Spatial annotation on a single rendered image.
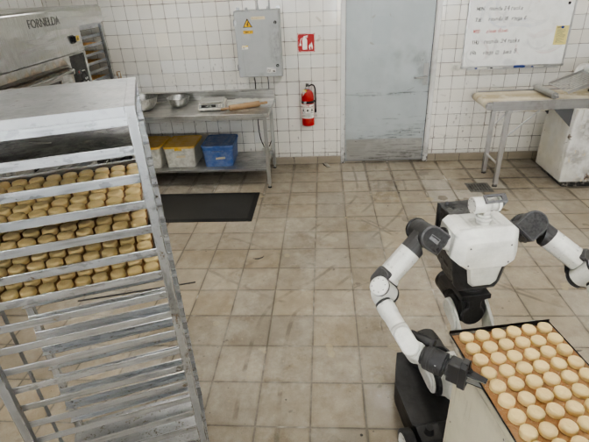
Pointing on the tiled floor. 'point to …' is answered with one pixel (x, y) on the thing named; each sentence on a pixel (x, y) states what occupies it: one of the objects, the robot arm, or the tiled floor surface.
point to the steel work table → (248, 162)
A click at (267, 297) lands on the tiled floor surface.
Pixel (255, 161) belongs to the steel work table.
